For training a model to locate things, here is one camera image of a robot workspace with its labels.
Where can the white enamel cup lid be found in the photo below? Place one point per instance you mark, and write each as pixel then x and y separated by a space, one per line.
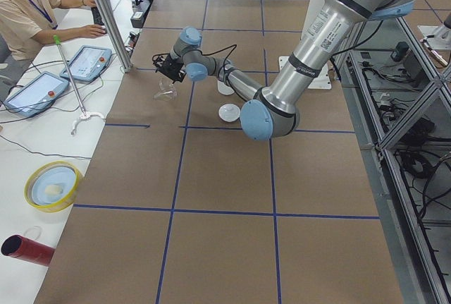
pixel 229 113

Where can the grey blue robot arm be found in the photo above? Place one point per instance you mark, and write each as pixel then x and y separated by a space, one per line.
pixel 271 112

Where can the seated person beige shirt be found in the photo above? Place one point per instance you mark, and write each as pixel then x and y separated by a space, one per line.
pixel 29 25

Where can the yellow tape roll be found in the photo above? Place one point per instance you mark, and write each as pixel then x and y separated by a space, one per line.
pixel 53 187

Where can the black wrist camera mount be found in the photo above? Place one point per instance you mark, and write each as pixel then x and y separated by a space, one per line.
pixel 158 61

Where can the blue teach pendant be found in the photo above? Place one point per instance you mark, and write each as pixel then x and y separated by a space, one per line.
pixel 38 95
pixel 88 63

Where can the blue teach pendant near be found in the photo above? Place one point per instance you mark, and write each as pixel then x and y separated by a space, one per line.
pixel 38 95

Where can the aluminium frame post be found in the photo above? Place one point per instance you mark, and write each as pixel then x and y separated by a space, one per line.
pixel 114 34

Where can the red cylinder tube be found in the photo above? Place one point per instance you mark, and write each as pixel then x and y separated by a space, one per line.
pixel 28 250

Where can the white enamel cup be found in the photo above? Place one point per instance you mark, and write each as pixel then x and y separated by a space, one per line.
pixel 224 89

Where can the blue teach pendant far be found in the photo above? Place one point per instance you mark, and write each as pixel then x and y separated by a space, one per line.
pixel 88 63

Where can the metal reacher grabber stick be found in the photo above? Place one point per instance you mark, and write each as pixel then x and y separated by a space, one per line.
pixel 85 114

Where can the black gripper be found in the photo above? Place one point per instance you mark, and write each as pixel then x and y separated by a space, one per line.
pixel 172 66

